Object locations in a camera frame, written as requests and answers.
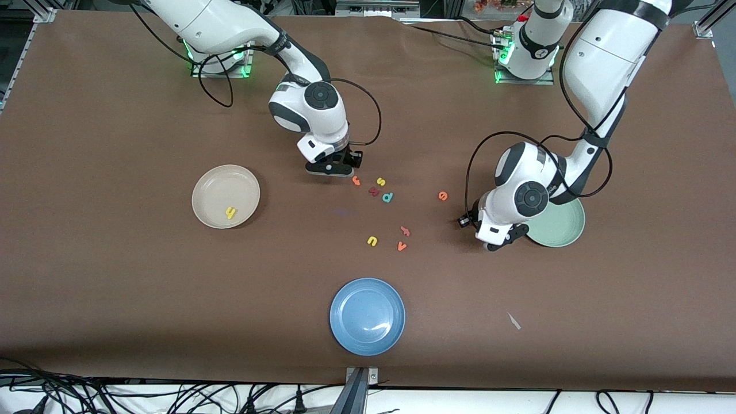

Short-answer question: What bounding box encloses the grey metal mounting bracket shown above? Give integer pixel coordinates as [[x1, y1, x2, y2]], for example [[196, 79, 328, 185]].
[[331, 366, 380, 414]]

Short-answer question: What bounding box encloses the looped black hanging cable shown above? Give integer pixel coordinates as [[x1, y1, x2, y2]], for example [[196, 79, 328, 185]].
[[596, 390, 622, 414]]

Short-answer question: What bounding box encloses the beige brown plate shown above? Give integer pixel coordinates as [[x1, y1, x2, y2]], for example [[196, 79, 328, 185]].
[[191, 164, 261, 229]]

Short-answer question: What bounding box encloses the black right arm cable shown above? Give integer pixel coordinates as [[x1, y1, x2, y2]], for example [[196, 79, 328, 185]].
[[195, 52, 382, 147]]

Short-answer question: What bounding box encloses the blue plate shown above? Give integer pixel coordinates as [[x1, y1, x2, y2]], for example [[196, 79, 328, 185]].
[[329, 278, 406, 357]]

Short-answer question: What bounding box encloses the aluminium frame corner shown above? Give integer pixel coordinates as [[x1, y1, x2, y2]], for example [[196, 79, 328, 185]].
[[693, 0, 736, 40], [0, 6, 58, 113]]

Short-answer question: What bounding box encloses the grey power strip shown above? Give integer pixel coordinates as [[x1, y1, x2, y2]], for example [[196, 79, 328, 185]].
[[335, 0, 421, 17]]

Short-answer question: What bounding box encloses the black base cable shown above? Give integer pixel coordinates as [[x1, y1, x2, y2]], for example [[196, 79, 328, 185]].
[[400, 22, 504, 51]]

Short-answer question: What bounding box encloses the brown table cover sheet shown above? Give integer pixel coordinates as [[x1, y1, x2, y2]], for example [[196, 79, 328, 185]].
[[0, 10, 736, 393]]

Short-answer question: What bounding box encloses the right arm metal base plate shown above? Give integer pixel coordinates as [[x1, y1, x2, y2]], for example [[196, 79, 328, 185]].
[[190, 40, 255, 78]]

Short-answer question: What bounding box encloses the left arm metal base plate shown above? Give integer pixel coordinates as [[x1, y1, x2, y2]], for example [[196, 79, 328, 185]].
[[493, 29, 555, 86]]

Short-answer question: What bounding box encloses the green plate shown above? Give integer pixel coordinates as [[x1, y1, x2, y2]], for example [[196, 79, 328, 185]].
[[526, 198, 586, 248]]

